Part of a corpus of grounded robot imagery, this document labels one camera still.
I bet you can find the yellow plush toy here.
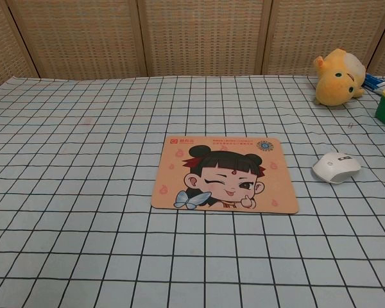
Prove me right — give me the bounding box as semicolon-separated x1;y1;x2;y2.
313;47;368;107

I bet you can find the white computer mouse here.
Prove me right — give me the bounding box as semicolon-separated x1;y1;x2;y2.
312;150;362;185

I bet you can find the blue and white box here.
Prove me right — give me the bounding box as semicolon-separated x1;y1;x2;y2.
361;73;385;94

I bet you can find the cartoon girl mouse pad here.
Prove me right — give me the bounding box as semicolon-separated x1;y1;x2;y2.
150;136;300;216

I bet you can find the blue checkered tablecloth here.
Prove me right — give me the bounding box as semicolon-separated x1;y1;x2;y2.
0;74;385;308

